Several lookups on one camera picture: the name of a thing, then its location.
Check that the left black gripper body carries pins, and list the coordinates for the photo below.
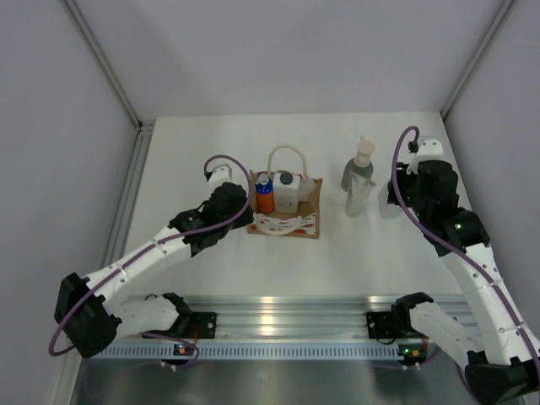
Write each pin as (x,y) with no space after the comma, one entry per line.
(244,219)

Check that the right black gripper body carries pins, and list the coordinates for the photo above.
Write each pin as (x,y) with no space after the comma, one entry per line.
(406,184)

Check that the grey pump bottle beige cap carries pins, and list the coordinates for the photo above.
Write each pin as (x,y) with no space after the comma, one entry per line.
(360,164)

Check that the silver refill pouch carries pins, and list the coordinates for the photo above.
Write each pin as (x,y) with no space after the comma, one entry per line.
(359,191)

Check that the burlap watermelon canvas bag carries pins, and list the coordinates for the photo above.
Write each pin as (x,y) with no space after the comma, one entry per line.
(304,224)

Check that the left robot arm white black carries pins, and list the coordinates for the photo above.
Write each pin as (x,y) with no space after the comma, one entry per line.
(95,310)

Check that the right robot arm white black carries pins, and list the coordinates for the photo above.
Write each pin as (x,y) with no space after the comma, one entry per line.
(502,362)

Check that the white plastic pouch in bag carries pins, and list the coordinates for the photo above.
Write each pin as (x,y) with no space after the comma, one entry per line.
(306,187)

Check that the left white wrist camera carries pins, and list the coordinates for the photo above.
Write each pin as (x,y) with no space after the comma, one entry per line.
(220,174)

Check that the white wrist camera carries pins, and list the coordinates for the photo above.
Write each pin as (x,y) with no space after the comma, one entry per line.
(422,149)
(220,174)

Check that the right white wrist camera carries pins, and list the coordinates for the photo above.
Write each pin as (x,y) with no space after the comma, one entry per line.
(422,149)

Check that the left aluminium frame post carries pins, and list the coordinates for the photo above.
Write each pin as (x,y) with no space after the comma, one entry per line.
(75,13)

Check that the aluminium frame post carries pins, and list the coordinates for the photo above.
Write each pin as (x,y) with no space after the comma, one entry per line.
(75,13)
(479,52)

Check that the aluminium mounting rail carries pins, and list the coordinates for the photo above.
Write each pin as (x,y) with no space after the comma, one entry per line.
(284,319)

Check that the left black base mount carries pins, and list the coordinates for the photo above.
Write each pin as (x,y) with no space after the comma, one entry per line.
(202,325)

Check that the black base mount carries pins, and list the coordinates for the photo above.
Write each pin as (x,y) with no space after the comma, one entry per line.
(202,325)
(382,325)

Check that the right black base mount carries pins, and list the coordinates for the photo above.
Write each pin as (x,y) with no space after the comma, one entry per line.
(382,325)

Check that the white slotted cable duct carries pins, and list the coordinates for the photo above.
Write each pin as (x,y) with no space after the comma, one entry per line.
(175,351)

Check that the right aluminium frame post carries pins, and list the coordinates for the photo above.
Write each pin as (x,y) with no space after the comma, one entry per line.
(479,52)

